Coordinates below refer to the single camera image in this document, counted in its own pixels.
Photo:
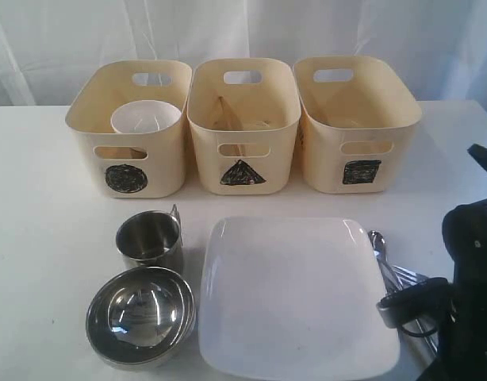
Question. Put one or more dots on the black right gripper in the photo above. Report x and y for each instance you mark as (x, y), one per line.
(462, 351)

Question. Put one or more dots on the steel spoon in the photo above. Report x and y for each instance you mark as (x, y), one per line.
(378, 243)

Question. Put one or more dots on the wooden chopstick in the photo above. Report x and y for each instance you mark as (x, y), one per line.
(228, 120)

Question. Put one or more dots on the white round bowl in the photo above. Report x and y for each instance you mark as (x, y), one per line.
(144, 116)

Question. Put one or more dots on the steel fork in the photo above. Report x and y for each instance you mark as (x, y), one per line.
(408, 276)

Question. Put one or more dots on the steel table knife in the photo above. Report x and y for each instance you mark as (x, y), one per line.
(425, 329)

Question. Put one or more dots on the white square plate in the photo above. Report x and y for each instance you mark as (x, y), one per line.
(293, 298)

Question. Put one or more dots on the cream bin with square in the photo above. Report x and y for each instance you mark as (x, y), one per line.
(358, 120)

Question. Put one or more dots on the cream bin with triangle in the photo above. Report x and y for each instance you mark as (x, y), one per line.
(263, 94)

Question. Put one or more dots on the stainless steel bowl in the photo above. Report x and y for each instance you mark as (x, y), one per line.
(141, 318)

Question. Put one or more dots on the cream bin with circle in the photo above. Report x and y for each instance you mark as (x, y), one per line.
(163, 171)

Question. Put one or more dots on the white curtain backdrop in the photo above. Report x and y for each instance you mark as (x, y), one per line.
(49, 49)

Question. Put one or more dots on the steel mug wire handle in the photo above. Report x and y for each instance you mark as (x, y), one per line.
(152, 238)

